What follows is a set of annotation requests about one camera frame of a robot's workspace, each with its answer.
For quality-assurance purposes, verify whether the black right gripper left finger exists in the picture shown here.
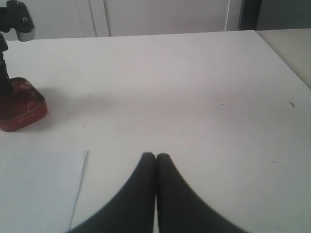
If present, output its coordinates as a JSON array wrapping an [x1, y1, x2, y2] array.
[[70, 152, 156, 233]]

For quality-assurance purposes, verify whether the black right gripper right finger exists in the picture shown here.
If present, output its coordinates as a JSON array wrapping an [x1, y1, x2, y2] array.
[[156, 153, 245, 233]]

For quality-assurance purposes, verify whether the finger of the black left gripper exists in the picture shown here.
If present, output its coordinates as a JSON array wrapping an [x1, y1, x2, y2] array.
[[0, 34, 12, 94]]

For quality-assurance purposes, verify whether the red ink paste tin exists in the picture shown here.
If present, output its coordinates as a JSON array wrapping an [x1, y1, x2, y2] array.
[[0, 77, 48, 132]]

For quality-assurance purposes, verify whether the white cabinet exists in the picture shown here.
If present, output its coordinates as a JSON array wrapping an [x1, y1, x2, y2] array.
[[25, 0, 242, 39]]

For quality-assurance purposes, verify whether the white paper sheet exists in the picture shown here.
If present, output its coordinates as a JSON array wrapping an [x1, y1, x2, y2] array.
[[0, 148, 88, 233]]

